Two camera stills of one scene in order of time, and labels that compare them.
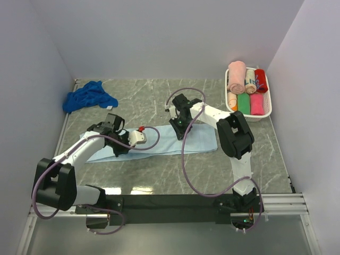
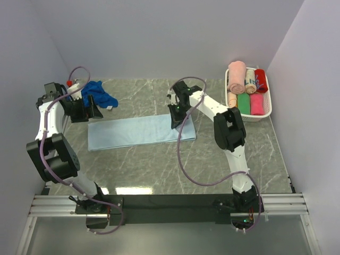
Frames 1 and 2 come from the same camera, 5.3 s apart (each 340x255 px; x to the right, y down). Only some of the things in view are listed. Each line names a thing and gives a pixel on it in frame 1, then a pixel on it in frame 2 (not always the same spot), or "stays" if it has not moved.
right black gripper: (180, 132) to (176, 119)
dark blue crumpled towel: (91, 94) stays
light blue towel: (200, 137) to (117, 133)
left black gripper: (117, 152) to (91, 111)
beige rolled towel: (250, 82) stays
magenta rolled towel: (257, 104) stays
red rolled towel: (261, 80) stays
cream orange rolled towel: (232, 101) stays
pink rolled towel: (237, 74) stays
